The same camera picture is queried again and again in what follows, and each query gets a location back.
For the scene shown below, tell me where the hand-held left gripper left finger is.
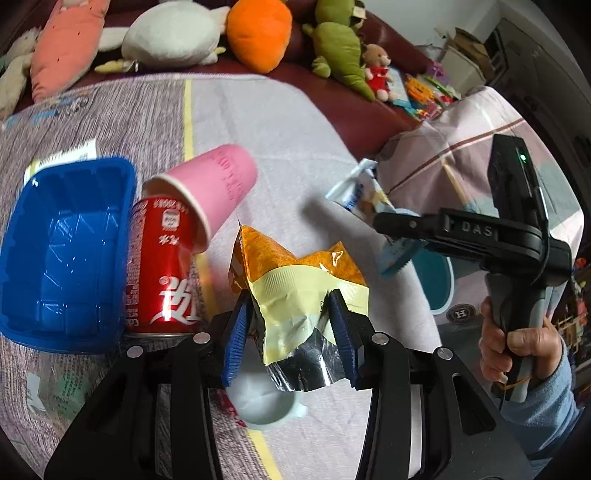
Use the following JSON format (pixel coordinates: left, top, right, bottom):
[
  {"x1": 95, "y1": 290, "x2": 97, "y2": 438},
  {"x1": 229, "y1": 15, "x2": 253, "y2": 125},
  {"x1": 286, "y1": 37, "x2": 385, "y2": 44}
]
[{"x1": 44, "y1": 293, "x2": 254, "y2": 480}]

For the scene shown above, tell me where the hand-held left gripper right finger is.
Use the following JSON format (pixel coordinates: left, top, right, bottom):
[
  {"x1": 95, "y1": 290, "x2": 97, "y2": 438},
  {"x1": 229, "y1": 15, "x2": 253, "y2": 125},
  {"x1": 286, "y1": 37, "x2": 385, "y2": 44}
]
[{"x1": 325, "y1": 290, "x2": 534, "y2": 480}]

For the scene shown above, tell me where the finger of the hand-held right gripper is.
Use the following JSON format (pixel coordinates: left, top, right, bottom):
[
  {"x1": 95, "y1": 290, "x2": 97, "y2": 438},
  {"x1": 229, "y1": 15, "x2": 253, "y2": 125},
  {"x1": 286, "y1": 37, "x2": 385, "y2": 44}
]
[
  {"x1": 373, "y1": 208, "x2": 444, "y2": 252},
  {"x1": 378, "y1": 240, "x2": 428, "y2": 278}
]

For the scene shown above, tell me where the blue trash bin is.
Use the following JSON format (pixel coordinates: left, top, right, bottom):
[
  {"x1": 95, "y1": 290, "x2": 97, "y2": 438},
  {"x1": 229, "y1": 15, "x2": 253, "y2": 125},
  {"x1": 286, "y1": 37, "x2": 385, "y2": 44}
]
[{"x1": 411, "y1": 251, "x2": 455, "y2": 315}]

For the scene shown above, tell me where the blue white wrapper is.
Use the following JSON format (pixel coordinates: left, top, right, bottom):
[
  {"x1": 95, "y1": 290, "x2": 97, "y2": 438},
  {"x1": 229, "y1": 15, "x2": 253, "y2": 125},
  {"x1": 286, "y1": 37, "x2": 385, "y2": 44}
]
[{"x1": 325, "y1": 158, "x2": 426, "y2": 278}]

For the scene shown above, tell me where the white cup with red lid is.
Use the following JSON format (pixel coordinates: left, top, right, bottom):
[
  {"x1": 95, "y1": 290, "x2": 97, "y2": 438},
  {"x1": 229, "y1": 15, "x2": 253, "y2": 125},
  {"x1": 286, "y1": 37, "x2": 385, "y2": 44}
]
[{"x1": 225, "y1": 364, "x2": 308, "y2": 431}]

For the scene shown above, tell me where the orange yellow snack packet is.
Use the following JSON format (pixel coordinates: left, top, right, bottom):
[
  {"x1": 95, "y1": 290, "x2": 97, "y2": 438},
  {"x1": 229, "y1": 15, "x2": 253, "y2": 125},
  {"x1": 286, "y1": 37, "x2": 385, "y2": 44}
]
[{"x1": 229, "y1": 220, "x2": 370, "y2": 393}]

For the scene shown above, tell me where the red soda can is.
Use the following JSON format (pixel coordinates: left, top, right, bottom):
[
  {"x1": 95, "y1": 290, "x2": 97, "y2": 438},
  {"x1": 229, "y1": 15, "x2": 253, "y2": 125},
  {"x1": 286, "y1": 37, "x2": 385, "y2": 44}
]
[{"x1": 124, "y1": 194, "x2": 204, "y2": 337}]

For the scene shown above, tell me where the pink paper cup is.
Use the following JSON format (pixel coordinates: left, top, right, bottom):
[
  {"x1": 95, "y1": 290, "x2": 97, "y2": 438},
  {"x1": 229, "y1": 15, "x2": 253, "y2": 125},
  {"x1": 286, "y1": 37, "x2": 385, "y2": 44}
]
[{"x1": 141, "y1": 144, "x2": 258, "y2": 254}]

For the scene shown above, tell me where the blue plastic tray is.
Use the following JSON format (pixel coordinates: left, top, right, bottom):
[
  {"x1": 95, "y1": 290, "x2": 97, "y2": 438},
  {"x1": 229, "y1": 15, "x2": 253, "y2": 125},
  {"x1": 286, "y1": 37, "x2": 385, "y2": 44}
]
[{"x1": 0, "y1": 157, "x2": 138, "y2": 355}]

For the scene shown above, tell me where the person's right hand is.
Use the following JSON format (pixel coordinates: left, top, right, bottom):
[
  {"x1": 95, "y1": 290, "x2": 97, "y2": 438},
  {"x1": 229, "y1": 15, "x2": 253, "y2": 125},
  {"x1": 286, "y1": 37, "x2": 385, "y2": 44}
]
[{"x1": 479, "y1": 298, "x2": 566, "y2": 384}]

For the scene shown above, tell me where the plaid quilt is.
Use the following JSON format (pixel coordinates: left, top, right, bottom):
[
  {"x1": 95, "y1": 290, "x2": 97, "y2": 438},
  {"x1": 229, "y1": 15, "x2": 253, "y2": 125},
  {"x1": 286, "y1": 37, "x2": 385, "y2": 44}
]
[{"x1": 376, "y1": 85, "x2": 585, "y2": 352}]

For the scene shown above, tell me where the dark red leather sofa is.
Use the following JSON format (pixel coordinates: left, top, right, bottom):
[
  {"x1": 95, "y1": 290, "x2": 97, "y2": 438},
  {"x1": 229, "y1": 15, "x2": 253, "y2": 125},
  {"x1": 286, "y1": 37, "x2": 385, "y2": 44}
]
[{"x1": 0, "y1": 9, "x2": 421, "y2": 158}]

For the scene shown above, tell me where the pile of colourful toys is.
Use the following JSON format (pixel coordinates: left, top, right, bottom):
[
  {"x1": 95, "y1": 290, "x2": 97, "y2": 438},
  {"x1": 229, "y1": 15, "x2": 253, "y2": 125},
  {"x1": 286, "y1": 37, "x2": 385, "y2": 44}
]
[{"x1": 388, "y1": 65, "x2": 462, "y2": 121}]

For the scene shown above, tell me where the small bear in red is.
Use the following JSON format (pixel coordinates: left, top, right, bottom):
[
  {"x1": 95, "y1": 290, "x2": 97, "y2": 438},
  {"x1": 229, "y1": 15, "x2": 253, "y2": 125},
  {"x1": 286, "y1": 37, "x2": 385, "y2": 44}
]
[{"x1": 362, "y1": 44, "x2": 393, "y2": 101}]

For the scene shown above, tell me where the cardboard box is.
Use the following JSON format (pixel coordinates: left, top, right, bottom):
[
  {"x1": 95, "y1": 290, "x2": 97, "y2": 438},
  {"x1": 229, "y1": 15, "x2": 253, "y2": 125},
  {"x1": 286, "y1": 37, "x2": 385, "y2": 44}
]
[{"x1": 434, "y1": 27, "x2": 497, "y2": 93}]

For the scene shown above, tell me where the olive green dinosaur plush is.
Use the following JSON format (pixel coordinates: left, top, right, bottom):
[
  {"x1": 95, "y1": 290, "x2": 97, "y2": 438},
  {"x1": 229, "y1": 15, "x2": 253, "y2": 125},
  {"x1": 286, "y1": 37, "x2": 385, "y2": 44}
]
[{"x1": 302, "y1": 0, "x2": 377, "y2": 102}]

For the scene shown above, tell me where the orange carrot bunny plush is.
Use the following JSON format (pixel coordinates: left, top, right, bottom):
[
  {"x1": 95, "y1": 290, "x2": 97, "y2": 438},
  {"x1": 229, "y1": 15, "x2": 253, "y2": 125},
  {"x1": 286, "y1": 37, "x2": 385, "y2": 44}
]
[{"x1": 227, "y1": 0, "x2": 293, "y2": 75}]

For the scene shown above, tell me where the white paper label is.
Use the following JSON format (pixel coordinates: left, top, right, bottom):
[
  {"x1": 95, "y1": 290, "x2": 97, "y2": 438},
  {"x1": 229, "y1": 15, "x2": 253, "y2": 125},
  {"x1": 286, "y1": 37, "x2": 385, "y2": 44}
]
[{"x1": 23, "y1": 141, "x2": 100, "y2": 178}]

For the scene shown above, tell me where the white duck plush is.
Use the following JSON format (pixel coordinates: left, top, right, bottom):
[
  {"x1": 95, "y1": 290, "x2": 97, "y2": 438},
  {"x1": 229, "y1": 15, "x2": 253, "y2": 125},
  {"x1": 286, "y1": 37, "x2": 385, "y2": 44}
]
[{"x1": 95, "y1": 0, "x2": 232, "y2": 75}]

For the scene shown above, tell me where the pink carrot bunny plush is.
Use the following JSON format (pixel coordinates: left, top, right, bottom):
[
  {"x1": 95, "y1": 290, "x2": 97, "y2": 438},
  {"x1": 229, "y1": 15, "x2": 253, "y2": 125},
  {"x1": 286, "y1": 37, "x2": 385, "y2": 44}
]
[{"x1": 30, "y1": 0, "x2": 112, "y2": 103}]

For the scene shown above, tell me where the beige doll plush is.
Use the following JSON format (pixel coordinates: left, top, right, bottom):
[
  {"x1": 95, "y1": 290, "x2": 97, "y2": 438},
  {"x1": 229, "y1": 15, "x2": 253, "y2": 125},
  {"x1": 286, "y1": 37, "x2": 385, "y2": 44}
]
[{"x1": 0, "y1": 28, "x2": 42, "y2": 123}]

